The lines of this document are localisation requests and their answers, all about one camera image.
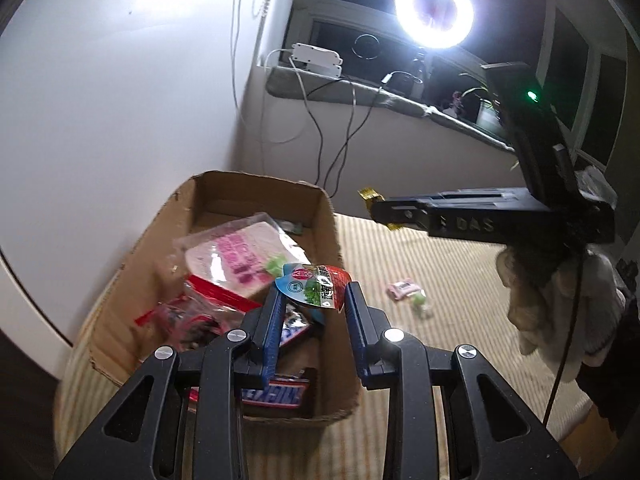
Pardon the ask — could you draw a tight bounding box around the brown cardboard box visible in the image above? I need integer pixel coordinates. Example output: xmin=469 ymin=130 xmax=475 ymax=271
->
xmin=89 ymin=170 xmax=363 ymax=428

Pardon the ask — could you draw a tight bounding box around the potted green plant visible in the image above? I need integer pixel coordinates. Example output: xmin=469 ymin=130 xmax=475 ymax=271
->
xmin=452 ymin=72 xmax=506 ymax=131

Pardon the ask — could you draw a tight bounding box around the red clear snack bag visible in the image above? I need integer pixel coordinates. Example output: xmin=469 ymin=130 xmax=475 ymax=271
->
xmin=181 ymin=276 xmax=262 ymax=313

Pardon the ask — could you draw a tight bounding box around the pink wrapped candy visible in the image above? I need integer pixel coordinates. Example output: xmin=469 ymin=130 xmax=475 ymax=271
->
xmin=386 ymin=280 xmax=421 ymax=301

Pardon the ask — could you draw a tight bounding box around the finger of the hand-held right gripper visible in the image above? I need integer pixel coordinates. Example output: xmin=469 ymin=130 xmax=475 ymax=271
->
xmin=371 ymin=198 xmax=431 ymax=232

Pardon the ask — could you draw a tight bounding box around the blue red jelly cup packet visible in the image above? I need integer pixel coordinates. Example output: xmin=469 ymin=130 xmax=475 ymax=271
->
xmin=276 ymin=262 xmax=353 ymax=326

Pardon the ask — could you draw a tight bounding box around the white ring light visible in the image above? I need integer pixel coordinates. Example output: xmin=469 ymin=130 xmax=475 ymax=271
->
xmin=394 ymin=0 xmax=475 ymax=51

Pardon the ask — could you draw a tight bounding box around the gold candy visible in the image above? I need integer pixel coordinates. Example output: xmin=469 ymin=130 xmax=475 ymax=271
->
xmin=357 ymin=187 xmax=403 ymax=233

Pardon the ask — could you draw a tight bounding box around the white power box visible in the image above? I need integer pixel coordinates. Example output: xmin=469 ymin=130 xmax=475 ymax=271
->
xmin=290 ymin=42 xmax=345 ymax=78

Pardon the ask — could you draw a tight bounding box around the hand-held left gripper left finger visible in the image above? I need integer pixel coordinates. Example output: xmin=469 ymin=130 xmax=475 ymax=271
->
xmin=52 ymin=285 xmax=288 ymax=480

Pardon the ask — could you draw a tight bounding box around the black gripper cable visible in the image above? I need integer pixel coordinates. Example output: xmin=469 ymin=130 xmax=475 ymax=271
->
xmin=542 ymin=247 xmax=588 ymax=423

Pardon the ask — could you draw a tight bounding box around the white hanging cord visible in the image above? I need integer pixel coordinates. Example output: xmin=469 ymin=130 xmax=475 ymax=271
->
xmin=230 ymin=0 xmax=281 ymax=121

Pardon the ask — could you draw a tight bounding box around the red snack packet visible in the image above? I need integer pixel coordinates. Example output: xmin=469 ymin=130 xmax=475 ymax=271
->
xmin=135 ymin=300 xmax=226 ymax=352

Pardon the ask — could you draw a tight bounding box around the black ring light stand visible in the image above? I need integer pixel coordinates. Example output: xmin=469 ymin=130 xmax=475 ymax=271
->
xmin=410 ymin=47 xmax=431 ymax=98

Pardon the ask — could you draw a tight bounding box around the white cable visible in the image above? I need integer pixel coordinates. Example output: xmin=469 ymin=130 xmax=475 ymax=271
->
xmin=265 ymin=49 xmax=326 ymax=191

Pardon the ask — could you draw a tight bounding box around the striped beige bed cover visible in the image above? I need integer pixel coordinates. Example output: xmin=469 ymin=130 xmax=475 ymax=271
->
xmin=55 ymin=212 xmax=621 ymax=480

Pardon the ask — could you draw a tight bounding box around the clear bread slice packet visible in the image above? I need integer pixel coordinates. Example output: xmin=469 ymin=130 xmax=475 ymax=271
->
xmin=173 ymin=212 xmax=311 ymax=301

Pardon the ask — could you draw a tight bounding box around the grey windowsill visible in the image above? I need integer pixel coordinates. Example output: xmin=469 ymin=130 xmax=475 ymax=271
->
xmin=265 ymin=67 xmax=516 ymax=153

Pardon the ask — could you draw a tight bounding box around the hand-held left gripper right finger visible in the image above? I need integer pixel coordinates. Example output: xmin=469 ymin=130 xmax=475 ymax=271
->
xmin=346 ymin=281 xmax=581 ymax=480

